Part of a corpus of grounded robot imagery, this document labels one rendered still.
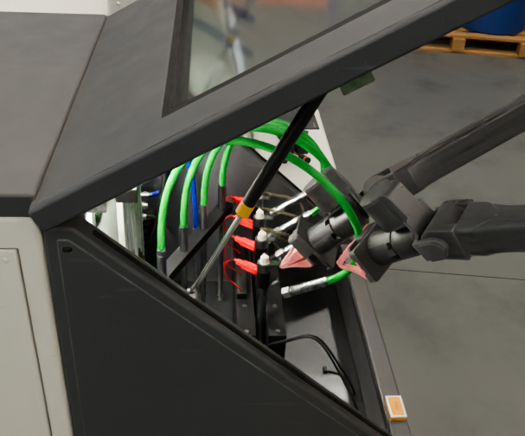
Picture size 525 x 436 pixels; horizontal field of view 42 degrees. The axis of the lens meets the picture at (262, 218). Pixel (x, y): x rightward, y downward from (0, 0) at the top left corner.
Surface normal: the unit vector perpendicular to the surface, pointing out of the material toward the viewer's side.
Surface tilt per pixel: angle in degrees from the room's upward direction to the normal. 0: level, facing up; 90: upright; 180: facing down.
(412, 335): 0
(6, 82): 0
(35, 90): 0
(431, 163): 66
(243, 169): 90
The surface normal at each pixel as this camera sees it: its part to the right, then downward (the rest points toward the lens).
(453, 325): 0.05, -0.83
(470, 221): -0.55, -0.72
